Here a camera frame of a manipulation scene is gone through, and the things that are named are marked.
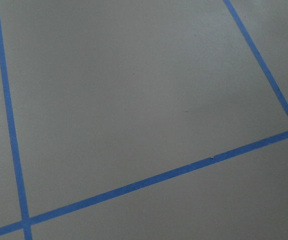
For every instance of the blue tape strip left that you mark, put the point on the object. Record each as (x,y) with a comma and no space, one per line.
(260,60)

